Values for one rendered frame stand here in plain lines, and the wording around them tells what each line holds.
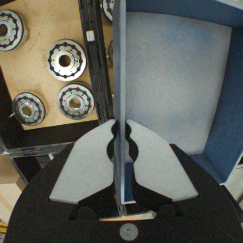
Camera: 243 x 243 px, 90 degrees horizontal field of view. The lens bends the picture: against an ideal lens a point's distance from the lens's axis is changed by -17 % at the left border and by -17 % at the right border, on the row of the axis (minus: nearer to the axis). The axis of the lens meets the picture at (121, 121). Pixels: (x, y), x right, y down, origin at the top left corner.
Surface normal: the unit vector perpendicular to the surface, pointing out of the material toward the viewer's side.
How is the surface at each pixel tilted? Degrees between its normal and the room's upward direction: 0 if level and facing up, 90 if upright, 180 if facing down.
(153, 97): 1
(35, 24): 0
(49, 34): 0
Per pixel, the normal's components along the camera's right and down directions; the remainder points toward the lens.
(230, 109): -0.99, 0.06
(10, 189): 0.11, 0.46
